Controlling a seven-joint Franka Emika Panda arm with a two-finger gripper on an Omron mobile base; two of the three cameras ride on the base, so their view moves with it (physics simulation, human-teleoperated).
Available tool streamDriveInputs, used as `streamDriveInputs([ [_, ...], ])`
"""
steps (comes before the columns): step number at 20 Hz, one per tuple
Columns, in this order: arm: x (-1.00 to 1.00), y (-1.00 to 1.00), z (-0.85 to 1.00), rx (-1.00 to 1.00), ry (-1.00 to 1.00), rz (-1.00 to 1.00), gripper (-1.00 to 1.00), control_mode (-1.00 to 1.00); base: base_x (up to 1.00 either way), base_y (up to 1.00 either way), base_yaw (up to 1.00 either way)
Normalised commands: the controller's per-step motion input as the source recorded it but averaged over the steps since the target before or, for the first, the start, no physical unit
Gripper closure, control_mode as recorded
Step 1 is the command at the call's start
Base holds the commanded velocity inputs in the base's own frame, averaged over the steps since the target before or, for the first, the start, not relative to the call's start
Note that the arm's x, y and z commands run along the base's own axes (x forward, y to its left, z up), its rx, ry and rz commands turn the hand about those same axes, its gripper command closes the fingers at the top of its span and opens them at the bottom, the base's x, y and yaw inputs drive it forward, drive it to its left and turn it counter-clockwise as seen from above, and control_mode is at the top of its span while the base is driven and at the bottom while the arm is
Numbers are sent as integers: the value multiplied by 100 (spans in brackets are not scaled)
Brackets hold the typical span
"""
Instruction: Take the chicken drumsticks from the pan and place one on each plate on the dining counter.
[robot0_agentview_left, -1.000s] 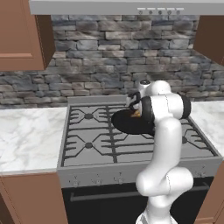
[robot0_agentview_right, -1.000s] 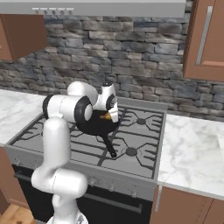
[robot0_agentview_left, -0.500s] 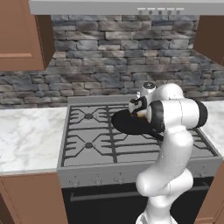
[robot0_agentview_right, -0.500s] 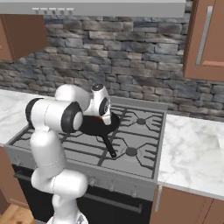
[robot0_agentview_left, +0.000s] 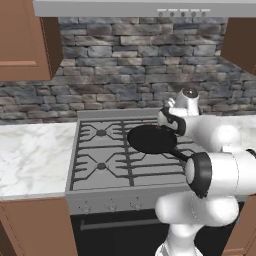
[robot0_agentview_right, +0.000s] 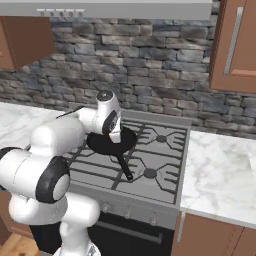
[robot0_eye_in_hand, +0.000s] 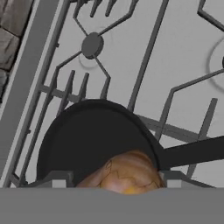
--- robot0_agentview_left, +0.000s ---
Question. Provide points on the black frying pan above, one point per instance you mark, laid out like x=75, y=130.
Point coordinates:
x=150, y=140

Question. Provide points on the black oven door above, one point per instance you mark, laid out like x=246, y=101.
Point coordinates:
x=116, y=240

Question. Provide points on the grey gas stove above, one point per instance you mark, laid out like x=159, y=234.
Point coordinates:
x=100, y=180

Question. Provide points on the grey range hood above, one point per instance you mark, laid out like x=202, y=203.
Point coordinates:
x=133, y=7

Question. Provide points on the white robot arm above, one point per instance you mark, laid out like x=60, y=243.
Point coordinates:
x=216, y=173

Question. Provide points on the brown wall cupboard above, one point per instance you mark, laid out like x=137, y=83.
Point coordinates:
x=241, y=43

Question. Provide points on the grey stove knob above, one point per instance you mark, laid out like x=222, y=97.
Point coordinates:
x=112, y=208
x=86, y=210
x=137, y=206

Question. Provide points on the brown base cupboard door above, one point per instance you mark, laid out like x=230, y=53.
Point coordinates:
x=243, y=230
x=36, y=230

